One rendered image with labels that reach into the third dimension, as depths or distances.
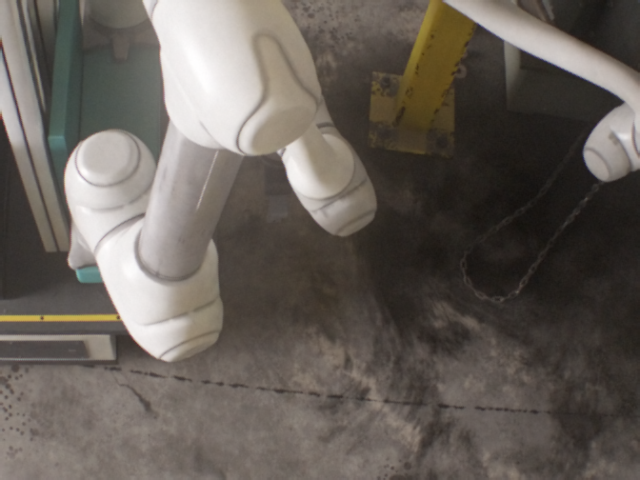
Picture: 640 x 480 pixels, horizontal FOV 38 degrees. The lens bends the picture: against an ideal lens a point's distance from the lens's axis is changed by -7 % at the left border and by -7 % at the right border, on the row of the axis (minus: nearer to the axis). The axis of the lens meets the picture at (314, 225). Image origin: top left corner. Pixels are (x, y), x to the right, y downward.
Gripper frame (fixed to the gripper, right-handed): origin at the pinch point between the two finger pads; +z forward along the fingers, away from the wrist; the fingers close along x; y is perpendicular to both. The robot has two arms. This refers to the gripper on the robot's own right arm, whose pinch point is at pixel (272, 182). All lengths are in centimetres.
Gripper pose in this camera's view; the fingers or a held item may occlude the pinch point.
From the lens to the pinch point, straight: 188.9
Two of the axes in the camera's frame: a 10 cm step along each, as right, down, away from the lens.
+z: -1.2, 4.0, 9.1
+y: -9.9, 0.2, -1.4
